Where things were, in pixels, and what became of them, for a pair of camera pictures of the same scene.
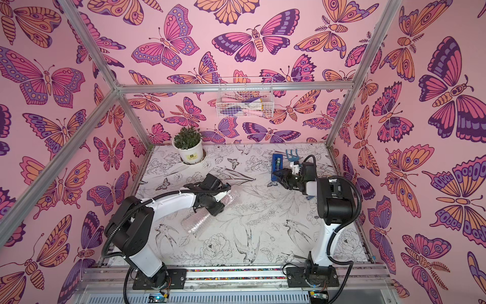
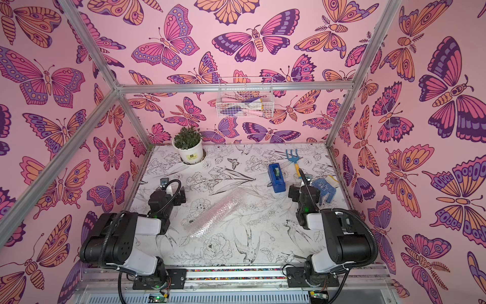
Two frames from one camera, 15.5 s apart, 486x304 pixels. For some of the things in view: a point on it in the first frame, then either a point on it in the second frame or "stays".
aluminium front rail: [356, 285] stays
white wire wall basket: [245, 97] stays
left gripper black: [218, 209] to [176, 197]
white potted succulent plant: [188, 142] stays
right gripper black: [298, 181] to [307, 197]
